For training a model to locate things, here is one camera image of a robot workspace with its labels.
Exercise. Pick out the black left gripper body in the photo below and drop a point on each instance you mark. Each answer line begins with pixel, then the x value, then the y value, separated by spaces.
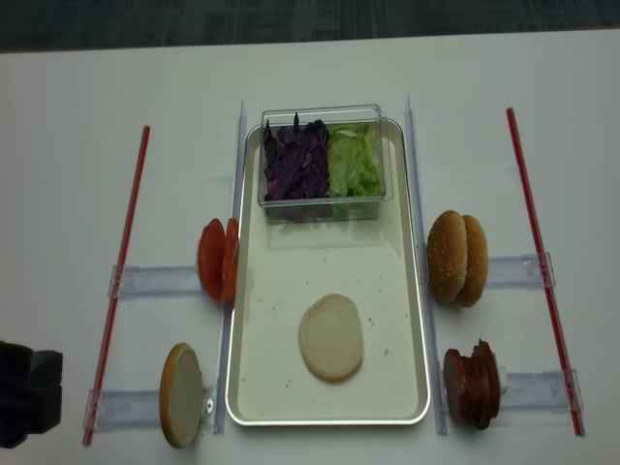
pixel 31 392

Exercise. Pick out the bun bottom half white cut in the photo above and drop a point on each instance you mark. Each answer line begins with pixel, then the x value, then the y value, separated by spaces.
pixel 330 338

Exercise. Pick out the green lettuce pieces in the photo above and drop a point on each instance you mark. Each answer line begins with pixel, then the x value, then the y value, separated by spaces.
pixel 352 169

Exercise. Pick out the dark red meat patty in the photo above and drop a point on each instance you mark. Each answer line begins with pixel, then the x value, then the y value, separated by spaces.
pixel 455 379

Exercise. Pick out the red meat slices stack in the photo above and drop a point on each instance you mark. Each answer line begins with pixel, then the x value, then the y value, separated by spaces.
pixel 483 386

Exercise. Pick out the left red plastic strip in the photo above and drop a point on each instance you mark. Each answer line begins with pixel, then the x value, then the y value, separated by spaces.
pixel 93 403

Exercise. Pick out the red plastic strip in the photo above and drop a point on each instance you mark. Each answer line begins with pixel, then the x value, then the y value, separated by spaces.
pixel 576 413
pixel 93 403

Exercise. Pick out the white metal tray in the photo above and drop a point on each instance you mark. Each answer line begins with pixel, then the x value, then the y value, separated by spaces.
pixel 285 268

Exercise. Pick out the purple cabbage shreds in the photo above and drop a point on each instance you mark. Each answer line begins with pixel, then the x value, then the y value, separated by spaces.
pixel 296 166

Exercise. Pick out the clear plastic salad container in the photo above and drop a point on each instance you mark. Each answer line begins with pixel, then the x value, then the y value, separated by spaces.
pixel 320 209

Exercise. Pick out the left sesame bun top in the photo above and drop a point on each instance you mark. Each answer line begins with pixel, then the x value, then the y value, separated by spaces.
pixel 446 254

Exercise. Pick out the sesame bun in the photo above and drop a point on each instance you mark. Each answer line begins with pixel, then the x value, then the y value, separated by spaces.
pixel 446 254
pixel 477 264

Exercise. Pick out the right sesame bun top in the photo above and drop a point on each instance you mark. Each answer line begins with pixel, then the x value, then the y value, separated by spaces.
pixel 477 264

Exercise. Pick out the right red plastic strip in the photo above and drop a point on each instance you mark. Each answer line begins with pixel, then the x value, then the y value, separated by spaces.
pixel 576 413

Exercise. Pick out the clear left bun slide rail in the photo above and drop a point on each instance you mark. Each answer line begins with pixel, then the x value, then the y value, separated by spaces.
pixel 111 410

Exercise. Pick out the clear bun slide rail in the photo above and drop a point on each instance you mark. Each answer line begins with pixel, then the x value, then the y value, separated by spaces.
pixel 111 410
pixel 530 271

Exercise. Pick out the clear tomato slide rail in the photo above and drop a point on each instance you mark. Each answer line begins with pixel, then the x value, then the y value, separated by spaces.
pixel 153 281

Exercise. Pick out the bun bottom half on rail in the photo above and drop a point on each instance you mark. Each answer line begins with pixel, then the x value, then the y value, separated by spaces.
pixel 180 396

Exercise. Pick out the right clear long guide rail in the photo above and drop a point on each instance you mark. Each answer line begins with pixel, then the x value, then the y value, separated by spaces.
pixel 416 204

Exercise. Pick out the clear right bun slide rail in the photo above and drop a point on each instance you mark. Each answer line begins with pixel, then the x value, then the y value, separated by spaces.
pixel 530 271

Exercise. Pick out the clear meat slide rail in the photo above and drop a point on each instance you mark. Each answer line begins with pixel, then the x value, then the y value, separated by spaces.
pixel 538 392

